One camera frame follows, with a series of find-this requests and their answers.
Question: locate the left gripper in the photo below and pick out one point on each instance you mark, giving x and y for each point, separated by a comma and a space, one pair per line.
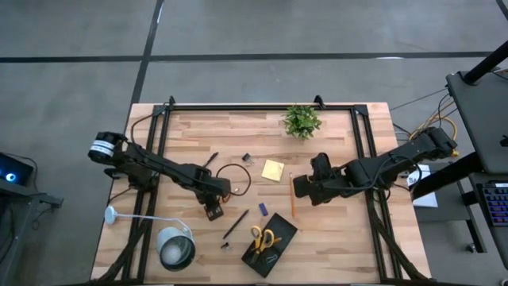
214, 198

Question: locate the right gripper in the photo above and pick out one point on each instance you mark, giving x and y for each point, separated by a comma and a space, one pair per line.
329, 182

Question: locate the yellow sticky note pad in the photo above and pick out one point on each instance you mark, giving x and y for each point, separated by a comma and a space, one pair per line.
273, 171

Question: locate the black marker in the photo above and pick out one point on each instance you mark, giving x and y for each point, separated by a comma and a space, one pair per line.
211, 159

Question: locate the black mesh desk organizer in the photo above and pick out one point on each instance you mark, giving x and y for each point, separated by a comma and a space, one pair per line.
283, 228

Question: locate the small blue eraser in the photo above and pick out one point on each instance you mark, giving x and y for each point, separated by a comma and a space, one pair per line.
263, 209

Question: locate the black binder clip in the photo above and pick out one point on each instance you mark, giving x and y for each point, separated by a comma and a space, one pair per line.
247, 157
271, 260

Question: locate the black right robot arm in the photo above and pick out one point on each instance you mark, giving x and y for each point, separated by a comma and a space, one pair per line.
397, 161

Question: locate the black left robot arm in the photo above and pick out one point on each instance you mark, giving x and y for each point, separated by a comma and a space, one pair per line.
166, 168

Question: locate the black pen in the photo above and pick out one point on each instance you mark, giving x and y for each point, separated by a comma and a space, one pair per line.
236, 224

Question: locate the small black pen cap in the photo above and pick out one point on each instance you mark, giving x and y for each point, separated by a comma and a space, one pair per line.
225, 245

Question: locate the white desk lamp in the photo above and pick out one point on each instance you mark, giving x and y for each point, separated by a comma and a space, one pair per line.
174, 248

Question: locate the small green potted plant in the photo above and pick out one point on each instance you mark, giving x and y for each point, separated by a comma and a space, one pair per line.
301, 121

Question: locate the white paper sheet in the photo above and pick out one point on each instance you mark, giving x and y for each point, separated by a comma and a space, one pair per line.
426, 200

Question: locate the black stand base beam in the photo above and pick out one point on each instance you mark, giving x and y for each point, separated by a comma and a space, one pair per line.
444, 178

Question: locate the black caster wheel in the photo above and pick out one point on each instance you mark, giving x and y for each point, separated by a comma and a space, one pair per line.
471, 248

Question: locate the black side stand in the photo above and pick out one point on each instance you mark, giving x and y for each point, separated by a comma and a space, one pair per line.
24, 192

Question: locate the grey side table top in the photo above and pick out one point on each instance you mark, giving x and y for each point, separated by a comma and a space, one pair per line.
484, 119

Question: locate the backlit computer keyboard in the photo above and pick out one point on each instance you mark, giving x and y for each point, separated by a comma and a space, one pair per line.
496, 202

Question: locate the blue-lit black device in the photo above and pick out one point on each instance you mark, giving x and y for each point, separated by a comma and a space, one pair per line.
16, 171

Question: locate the dark grey desk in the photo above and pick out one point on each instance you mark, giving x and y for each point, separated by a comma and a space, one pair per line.
500, 238

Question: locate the black frame clamp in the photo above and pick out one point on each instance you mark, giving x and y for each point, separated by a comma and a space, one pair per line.
319, 101
172, 101

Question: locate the black aluminium table frame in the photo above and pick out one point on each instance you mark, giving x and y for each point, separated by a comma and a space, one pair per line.
258, 107

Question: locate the black overhead camera stand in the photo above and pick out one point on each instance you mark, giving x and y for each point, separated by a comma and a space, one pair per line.
486, 63

